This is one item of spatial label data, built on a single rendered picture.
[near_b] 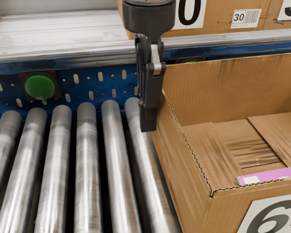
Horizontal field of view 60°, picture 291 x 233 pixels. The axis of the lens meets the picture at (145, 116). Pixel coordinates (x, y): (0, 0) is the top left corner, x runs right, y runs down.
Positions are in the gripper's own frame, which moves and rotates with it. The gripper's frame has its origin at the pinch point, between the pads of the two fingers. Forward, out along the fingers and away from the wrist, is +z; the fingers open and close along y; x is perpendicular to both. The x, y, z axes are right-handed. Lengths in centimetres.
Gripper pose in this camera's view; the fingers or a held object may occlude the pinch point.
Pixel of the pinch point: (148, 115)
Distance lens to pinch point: 47.2
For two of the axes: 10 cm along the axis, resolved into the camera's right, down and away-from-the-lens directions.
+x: 9.8, -1.2, 1.5
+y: 1.9, 6.1, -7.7
